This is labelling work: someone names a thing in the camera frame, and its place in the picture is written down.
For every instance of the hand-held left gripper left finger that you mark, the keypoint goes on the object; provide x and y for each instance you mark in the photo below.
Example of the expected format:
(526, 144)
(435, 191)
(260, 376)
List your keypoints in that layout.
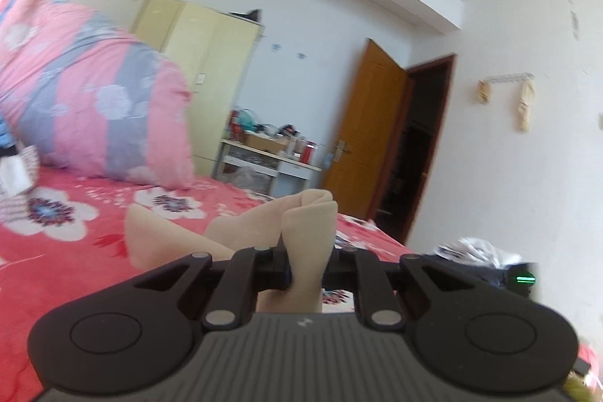
(275, 272)

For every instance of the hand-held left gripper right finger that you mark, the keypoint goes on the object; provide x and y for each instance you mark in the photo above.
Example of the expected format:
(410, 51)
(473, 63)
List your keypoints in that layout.
(337, 275)

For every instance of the beige hoodie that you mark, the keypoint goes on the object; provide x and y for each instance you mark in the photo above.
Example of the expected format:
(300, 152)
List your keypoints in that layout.
(306, 223)

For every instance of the person's right forearm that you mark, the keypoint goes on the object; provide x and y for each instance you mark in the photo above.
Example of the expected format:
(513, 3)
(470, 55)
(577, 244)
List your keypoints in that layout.
(586, 388)

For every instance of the clear plastic bag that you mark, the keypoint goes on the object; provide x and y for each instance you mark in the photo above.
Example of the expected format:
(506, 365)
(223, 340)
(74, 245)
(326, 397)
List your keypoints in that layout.
(252, 180)

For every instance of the white desk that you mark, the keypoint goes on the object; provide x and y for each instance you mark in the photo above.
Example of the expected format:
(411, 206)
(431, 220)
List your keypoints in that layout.
(297, 173)

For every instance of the blue face mask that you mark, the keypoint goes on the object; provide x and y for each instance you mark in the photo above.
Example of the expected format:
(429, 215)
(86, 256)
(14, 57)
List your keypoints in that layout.
(329, 161)

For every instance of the red thermos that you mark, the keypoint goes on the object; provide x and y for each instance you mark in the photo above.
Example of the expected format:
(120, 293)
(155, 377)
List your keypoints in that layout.
(308, 153)

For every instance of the cardboard box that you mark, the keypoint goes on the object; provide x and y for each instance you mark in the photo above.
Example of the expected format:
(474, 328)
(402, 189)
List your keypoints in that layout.
(266, 144)

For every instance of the wooden door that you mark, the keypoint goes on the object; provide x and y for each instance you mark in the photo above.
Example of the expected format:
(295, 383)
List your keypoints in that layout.
(367, 138)

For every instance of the long hanging beige cloth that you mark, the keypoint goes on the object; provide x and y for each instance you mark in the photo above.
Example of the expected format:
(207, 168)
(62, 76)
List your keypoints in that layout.
(524, 110)

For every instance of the short hanging beige cloth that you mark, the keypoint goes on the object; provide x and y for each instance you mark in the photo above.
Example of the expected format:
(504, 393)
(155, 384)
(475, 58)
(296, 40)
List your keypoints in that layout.
(484, 93)

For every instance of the pink floral blanket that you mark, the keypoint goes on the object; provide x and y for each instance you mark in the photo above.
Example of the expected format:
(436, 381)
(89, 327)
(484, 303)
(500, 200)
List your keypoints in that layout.
(70, 270)

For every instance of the pale yellow wardrobe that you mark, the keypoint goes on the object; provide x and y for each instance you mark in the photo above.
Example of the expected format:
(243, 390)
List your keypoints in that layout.
(212, 77)

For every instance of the pink grey floral quilt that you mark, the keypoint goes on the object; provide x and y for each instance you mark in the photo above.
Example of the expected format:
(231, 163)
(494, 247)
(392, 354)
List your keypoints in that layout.
(94, 91)

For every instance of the white cloth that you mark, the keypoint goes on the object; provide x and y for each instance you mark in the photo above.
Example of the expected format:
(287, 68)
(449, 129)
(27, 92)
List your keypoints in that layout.
(12, 176)

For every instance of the wall hook rack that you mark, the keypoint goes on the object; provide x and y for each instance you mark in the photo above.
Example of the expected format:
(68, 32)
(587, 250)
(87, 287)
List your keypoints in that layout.
(509, 77)

